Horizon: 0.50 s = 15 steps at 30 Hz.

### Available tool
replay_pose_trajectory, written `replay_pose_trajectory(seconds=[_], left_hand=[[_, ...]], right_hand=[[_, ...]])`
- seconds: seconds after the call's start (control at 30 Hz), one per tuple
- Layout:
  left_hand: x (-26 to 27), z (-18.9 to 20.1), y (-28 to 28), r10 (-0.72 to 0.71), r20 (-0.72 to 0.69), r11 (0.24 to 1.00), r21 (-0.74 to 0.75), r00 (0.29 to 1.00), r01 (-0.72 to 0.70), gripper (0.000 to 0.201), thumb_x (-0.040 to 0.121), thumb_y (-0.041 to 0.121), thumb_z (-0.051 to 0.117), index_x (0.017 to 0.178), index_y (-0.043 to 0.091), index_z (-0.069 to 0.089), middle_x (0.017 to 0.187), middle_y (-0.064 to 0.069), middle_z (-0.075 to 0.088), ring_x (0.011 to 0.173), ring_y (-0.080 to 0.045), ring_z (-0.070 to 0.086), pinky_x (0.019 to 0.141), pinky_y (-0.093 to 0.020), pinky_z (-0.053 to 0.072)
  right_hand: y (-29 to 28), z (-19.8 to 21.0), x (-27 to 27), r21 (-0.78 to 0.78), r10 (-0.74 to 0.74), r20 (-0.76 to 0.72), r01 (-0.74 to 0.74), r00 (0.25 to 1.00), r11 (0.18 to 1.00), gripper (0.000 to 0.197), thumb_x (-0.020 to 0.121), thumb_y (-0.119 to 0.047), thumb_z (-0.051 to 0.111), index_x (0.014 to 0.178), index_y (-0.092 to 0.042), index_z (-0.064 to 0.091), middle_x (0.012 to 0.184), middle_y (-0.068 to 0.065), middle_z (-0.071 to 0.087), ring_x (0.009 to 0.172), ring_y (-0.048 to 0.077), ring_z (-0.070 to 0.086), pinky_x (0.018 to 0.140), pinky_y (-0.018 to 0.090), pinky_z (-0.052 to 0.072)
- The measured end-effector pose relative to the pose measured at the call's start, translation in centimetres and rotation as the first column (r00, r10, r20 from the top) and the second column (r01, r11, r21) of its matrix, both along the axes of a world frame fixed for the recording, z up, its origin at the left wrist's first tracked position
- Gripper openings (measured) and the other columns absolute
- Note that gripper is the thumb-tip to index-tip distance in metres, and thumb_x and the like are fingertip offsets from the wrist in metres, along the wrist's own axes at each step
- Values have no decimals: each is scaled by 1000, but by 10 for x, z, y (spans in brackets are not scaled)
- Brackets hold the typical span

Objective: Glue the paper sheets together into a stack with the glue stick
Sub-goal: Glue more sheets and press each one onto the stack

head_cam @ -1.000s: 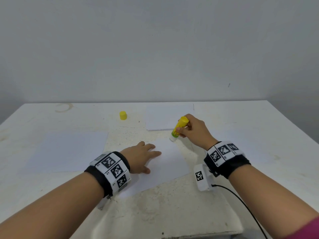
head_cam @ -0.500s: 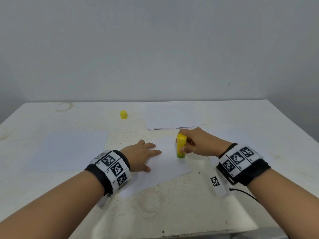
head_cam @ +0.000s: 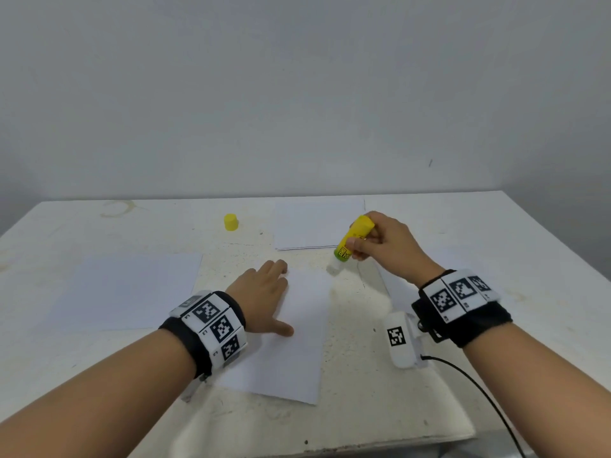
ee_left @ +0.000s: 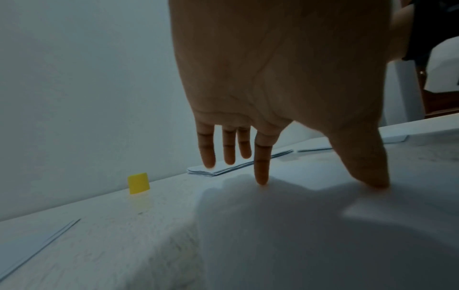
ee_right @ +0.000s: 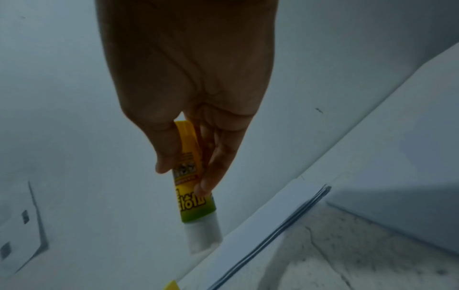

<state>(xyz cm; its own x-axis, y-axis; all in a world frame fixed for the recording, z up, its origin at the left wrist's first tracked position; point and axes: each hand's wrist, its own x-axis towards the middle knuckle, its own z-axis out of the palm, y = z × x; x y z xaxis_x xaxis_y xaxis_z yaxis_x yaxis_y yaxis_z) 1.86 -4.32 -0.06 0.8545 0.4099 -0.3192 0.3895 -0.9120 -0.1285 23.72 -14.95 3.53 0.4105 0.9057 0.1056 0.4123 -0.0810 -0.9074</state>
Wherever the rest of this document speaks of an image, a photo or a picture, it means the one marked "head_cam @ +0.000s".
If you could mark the person's right hand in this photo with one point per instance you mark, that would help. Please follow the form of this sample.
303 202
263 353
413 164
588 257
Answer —
401 251

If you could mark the person's left hand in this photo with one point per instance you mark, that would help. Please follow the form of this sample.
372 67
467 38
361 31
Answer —
260 298

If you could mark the stack of white paper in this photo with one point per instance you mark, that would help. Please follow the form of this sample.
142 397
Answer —
401 293
119 291

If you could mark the yellow glue stick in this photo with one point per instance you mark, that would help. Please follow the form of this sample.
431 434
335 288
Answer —
351 241

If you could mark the glued white paper sheet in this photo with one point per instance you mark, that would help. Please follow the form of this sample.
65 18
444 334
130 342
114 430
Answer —
310 222
296 362

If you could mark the yellow glue cap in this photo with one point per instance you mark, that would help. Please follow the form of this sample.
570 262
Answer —
231 222

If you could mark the person's left forearm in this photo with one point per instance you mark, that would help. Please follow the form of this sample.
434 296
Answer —
86 405

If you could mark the person's right forearm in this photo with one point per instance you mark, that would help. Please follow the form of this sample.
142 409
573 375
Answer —
554 396

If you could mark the black marker wristband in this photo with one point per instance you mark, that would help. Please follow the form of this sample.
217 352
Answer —
203 334
463 308

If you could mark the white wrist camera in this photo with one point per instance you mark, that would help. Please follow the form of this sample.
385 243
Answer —
403 340
193 388

